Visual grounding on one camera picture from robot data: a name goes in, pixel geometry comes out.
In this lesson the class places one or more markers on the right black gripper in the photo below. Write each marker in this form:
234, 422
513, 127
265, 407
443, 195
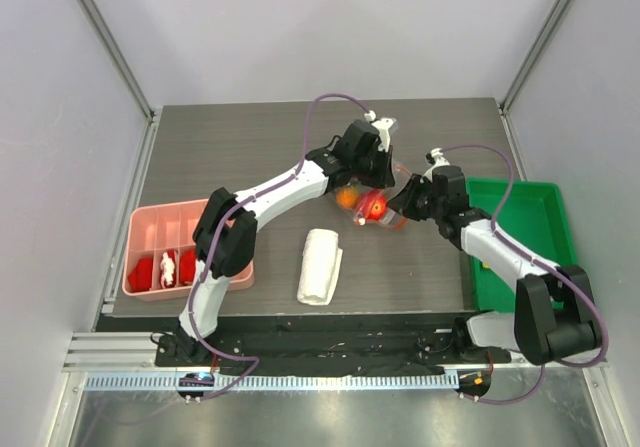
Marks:
411, 199

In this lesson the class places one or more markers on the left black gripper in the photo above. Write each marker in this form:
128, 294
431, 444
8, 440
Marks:
385, 178

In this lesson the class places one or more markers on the red fake tomato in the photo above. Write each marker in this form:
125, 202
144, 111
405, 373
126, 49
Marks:
372, 206

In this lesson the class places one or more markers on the clear zip top bag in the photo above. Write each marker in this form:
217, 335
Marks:
391, 220

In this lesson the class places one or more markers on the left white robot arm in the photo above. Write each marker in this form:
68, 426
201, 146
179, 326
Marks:
225, 235

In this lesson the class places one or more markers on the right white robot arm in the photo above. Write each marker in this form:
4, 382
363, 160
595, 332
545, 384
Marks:
553, 318

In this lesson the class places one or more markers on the orange fake fruit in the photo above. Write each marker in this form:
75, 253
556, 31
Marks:
347, 197

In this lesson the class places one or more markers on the rolled white towel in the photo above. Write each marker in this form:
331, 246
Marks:
320, 268

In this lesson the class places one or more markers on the green plastic bin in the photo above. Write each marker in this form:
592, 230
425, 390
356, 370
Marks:
534, 214

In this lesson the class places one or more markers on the red cloth right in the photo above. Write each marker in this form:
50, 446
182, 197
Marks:
187, 267

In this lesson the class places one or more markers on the red cloth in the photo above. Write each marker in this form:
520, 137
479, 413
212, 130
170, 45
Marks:
187, 267
140, 277

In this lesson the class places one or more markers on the red white small item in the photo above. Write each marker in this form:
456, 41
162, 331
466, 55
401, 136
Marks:
167, 269

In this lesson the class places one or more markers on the pink divided organizer tray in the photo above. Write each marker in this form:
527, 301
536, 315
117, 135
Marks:
154, 230

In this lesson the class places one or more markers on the red cloth left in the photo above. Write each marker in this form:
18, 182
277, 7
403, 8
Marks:
140, 277

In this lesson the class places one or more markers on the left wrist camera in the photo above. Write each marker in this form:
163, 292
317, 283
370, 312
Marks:
385, 127

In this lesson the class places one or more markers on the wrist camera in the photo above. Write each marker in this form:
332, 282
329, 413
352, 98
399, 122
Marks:
435, 158
385, 127

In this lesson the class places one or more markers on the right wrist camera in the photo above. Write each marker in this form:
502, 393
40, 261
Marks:
435, 158

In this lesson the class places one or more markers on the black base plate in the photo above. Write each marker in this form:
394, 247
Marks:
318, 345

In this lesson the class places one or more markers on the perforated metal rail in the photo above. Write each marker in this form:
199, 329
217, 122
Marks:
200, 381

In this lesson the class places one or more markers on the right aluminium frame post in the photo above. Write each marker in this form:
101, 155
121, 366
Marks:
550, 26

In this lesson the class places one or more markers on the aluminium frame post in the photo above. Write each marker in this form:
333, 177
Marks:
101, 29
550, 26

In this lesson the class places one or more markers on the left aluminium frame post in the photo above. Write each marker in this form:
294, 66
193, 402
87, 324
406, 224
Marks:
101, 29

